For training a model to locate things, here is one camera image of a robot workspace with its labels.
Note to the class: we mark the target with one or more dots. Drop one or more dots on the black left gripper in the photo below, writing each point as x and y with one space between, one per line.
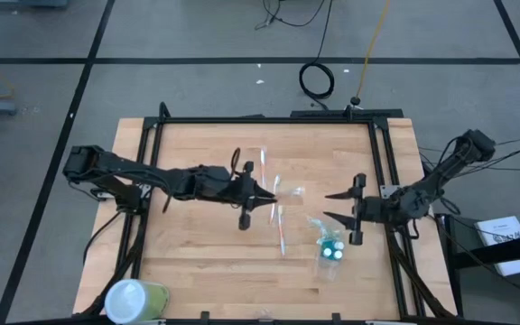
217 185

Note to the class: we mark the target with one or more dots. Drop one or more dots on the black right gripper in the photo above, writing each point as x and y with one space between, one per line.
379 208

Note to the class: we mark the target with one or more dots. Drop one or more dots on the blue plastic cup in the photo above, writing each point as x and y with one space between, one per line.
339 245

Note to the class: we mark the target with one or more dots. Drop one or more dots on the bagged teal toothbrush heads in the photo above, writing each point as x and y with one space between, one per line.
327 271

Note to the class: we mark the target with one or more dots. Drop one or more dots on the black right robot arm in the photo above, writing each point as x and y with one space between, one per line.
418 201

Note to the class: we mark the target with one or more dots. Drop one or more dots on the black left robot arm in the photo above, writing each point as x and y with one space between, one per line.
120 167

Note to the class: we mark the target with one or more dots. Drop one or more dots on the clear plastic wrapper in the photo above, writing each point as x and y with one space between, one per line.
263 314

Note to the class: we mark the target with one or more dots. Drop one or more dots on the black side stand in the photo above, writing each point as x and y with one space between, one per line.
490 253

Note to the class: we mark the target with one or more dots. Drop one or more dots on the white paper booklet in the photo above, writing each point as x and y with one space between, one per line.
499 228

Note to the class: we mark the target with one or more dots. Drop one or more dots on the green plastic cup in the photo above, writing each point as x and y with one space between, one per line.
133 300

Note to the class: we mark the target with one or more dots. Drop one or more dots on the black aluminium table frame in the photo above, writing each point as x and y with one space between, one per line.
264 120

